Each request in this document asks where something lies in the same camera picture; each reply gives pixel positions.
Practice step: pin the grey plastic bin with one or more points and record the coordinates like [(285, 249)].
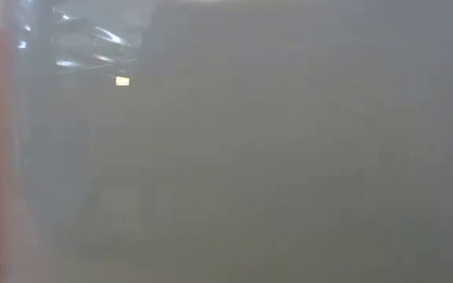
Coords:
[(250, 157)]

